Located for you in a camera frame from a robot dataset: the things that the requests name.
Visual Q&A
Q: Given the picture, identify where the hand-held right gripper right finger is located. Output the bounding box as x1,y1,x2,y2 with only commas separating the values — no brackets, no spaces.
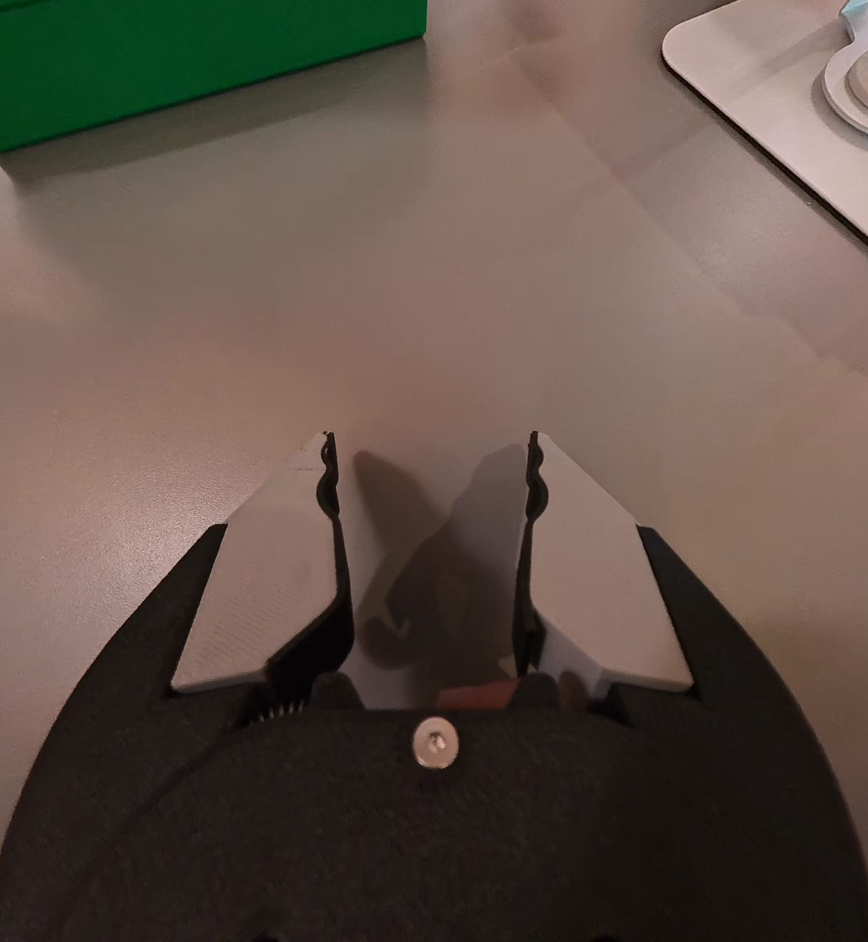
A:
511,430,696,699

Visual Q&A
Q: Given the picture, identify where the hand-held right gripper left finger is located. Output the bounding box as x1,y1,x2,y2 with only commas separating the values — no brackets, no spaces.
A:
171,430,356,696

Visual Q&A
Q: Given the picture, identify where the green plastic bin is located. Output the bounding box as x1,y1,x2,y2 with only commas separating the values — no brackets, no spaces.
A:
0,0,429,155

